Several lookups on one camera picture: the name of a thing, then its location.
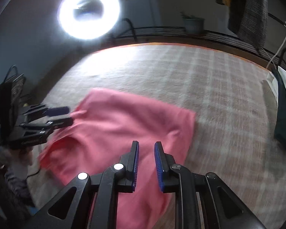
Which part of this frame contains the pink t-shirt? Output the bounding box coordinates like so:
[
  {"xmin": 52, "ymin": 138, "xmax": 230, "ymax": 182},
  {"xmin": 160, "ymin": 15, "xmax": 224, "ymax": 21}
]
[{"xmin": 39, "ymin": 88, "xmax": 195, "ymax": 228}]

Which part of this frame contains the black metal clothes rack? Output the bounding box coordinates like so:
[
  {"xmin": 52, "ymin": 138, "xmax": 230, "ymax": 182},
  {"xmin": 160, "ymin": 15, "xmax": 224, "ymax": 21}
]
[{"xmin": 108, "ymin": 18, "xmax": 286, "ymax": 70}]

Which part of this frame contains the left gloved hand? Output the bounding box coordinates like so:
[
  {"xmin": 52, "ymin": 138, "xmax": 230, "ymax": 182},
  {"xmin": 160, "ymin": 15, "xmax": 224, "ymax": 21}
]
[{"xmin": 0, "ymin": 146, "xmax": 33, "ymax": 173}]

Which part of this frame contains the plaid beige blanket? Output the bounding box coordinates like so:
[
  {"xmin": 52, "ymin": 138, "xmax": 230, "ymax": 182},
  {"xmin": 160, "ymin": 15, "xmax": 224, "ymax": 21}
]
[{"xmin": 33, "ymin": 46, "xmax": 286, "ymax": 228}]

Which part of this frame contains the dark green folded garment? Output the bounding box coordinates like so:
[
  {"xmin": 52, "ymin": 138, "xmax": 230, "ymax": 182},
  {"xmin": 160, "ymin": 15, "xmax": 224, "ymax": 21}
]
[{"xmin": 271, "ymin": 68, "xmax": 286, "ymax": 150}]

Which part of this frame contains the orange floral bed sheet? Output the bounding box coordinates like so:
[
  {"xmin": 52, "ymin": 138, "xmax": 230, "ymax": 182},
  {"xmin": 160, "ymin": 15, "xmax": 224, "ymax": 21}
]
[{"xmin": 91, "ymin": 40, "xmax": 270, "ymax": 70}]

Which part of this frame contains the potted green plant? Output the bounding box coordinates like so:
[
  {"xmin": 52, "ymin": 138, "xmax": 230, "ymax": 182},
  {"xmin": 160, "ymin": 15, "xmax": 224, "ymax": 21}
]
[{"xmin": 181, "ymin": 11, "xmax": 205, "ymax": 35}]

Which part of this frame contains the grey plaid coat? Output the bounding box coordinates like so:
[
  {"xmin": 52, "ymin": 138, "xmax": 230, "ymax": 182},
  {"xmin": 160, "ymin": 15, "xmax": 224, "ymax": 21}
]
[{"xmin": 238, "ymin": 0, "xmax": 268, "ymax": 49}]

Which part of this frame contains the black hanging jacket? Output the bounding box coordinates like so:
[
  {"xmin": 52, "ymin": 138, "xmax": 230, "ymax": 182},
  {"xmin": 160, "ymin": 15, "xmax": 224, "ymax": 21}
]
[{"xmin": 228, "ymin": 0, "xmax": 246, "ymax": 35}]

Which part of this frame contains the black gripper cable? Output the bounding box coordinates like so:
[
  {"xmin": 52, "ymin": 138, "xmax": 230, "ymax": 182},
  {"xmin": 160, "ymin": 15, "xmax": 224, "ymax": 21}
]
[{"xmin": 14, "ymin": 166, "xmax": 42, "ymax": 181}]

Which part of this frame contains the bright ring light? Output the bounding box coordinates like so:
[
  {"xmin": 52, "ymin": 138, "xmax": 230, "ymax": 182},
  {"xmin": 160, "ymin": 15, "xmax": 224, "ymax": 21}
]
[{"xmin": 58, "ymin": 0, "xmax": 120, "ymax": 40}]

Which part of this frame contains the white lamp cable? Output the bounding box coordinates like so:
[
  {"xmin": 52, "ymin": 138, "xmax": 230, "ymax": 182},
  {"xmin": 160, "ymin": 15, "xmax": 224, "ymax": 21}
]
[{"xmin": 265, "ymin": 29, "xmax": 286, "ymax": 70}]

